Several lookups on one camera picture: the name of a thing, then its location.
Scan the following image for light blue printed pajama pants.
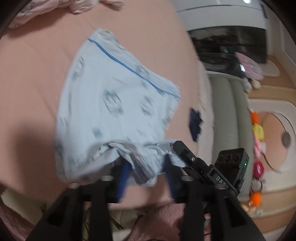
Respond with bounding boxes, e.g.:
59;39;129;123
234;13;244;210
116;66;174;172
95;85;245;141
55;29;184;186

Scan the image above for beige checkered bed cover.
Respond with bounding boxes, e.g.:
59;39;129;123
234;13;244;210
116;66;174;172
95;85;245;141
196;60;216;144

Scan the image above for dark navy garment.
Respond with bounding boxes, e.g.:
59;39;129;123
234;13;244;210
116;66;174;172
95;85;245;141
189;108;203;143

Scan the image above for yellow plush toy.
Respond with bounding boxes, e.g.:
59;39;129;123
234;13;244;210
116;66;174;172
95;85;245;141
252;123;264;141

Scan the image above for orange plush toy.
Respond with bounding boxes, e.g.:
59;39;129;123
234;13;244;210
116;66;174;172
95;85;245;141
250;111;258;125

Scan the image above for pink fuzzy sleeve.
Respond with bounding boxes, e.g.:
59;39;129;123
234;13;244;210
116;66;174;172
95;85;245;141
124;203;213;241

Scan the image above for white wardrobe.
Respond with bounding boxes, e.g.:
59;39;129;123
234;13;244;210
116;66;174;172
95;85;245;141
171;0;267;31

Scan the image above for pink printed garment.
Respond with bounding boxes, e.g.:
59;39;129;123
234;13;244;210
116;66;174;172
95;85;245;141
9;0;125;30

